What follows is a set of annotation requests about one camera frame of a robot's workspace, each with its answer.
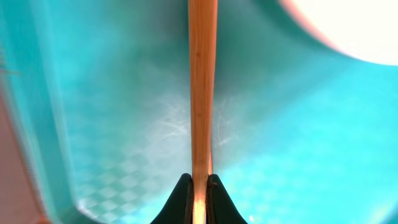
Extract large white plate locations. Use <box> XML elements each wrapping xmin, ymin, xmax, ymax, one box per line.
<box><xmin>279</xmin><ymin>0</ymin><xmax>397</xmax><ymax>65</ymax></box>

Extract teal plastic tray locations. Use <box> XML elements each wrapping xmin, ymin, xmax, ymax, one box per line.
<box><xmin>1</xmin><ymin>0</ymin><xmax>397</xmax><ymax>223</ymax></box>

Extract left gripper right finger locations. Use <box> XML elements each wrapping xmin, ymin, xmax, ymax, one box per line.
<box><xmin>206</xmin><ymin>174</ymin><xmax>247</xmax><ymax>224</ymax></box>

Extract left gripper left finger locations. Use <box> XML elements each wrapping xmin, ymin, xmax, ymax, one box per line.
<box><xmin>150</xmin><ymin>173</ymin><xmax>193</xmax><ymax>224</ymax></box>

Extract wooden chopstick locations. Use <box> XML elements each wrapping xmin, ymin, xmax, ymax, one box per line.
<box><xmin>208</xmin><ymin>152</ymin><xmax>213</xmax><ymax>175</ymax></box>
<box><xmin>188</xmin><ymin>0</ymin><xmax>218</xmax><ymax>224</ymax></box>

